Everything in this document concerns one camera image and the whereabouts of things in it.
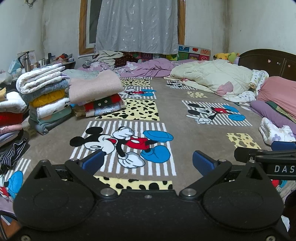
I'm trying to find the colourful foam play mat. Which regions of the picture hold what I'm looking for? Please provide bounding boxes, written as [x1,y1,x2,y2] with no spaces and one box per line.
[178,45,211,61]

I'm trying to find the yellow plush toy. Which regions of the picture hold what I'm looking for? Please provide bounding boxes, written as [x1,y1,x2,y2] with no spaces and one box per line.
[213,52,239,64]

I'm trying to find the purple pillow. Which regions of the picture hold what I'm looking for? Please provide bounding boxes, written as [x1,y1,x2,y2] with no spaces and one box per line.
[250,100,296,135]

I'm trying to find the purple crumpled blanket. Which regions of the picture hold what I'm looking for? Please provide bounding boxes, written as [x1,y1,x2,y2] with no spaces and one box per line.
[78,58,195,78]

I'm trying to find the pink pillow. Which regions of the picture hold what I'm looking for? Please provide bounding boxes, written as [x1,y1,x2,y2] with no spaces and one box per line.
[257,76,296,118]

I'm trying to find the cluttered side table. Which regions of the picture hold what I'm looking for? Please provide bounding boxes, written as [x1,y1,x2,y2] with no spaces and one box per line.
[8,50,76,75]

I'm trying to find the cream quilted duvet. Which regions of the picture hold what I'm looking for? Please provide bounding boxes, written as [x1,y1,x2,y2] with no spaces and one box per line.
[170,60,252,96]

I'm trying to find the white striped folded blanket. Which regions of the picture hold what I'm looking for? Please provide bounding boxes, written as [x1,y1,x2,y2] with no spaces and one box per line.
[16,63,70,94]

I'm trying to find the pink knitted sweater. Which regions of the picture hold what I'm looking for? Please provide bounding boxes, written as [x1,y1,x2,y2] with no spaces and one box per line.
[69,70,123,104]

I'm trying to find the Mickey Mouse bed blanket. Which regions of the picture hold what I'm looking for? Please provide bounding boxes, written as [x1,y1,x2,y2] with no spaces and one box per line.
[0,76,296,214]

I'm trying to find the white floral cloth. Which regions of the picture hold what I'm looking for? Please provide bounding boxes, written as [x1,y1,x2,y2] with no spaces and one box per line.
[259,118,295,146]

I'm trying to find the dark wooden headboard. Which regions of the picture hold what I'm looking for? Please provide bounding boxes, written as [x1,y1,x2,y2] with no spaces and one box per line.
[238,49,296,81]

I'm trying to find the green striped pillow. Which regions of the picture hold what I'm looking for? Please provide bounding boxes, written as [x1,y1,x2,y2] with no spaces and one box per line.
[266,101,296,123]

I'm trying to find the red green folded garment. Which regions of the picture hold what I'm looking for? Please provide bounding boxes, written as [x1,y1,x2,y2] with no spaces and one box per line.
[84,93,121,111]

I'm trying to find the black striped garment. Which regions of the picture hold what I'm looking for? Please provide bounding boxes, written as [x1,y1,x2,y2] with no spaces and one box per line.
[1,138,29,174]

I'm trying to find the grey star curtain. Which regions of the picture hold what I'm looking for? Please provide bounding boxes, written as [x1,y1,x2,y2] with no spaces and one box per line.
[95,0,178,55]

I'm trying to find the yellow folded garment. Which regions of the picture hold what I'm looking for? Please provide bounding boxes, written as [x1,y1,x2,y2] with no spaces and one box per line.
[30,90,66,108]

